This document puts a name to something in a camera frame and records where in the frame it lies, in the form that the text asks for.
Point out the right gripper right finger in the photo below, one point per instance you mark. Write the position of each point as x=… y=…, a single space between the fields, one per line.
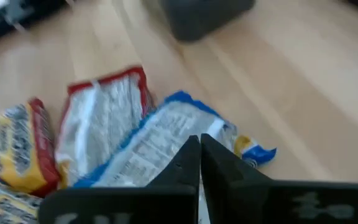
x=259 y=202

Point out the blue Maruchan ramen pack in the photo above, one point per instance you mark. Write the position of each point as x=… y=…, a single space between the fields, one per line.
x=166 y=130
x=5 y=205

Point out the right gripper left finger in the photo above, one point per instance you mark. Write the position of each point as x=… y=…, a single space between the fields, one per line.
x=154 y=205

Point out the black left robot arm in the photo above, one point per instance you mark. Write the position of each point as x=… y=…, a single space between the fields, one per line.
x=26 y=18

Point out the smoky dark plastic bin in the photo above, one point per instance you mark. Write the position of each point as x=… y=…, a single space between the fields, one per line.
x=204 y=18

